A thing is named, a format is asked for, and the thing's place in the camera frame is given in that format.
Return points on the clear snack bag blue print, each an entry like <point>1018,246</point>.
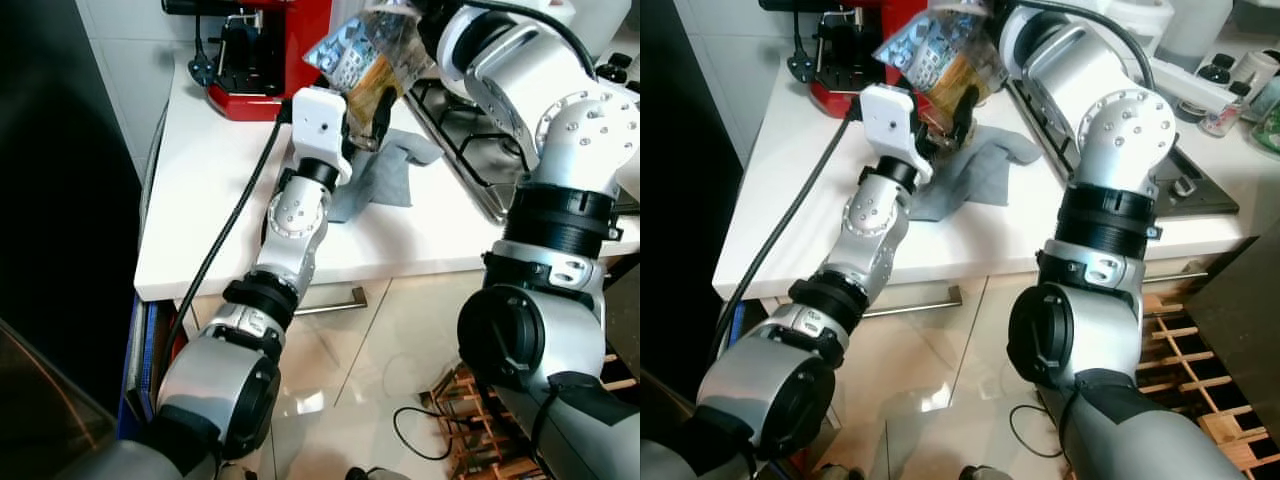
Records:
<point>945,55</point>
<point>375,60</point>

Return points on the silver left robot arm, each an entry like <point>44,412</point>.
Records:
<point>220,390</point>
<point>770,400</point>

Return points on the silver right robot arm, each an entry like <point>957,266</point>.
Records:
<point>560,130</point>
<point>1110,130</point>

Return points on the grey cloth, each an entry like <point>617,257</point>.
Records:
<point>385,175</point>
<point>975,180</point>

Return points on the steel gas stove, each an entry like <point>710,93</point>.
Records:
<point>470,150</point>
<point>1190,190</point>

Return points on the red coffee machine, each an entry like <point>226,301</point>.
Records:
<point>840,100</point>
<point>240,100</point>

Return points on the beige cabinet white counter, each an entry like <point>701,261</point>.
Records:
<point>420,250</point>
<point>1000,250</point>

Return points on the white kettle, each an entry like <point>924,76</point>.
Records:
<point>1140,15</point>

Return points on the translucent white plastic container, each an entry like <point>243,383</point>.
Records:
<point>1200,30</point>
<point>605,25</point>

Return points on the blue flat board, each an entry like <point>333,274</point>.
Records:
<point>140,360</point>
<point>737,320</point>

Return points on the wooden wine rack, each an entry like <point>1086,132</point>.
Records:
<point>470,440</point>
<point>1200,390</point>

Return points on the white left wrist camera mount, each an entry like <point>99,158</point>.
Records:
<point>885,120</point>
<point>315,120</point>

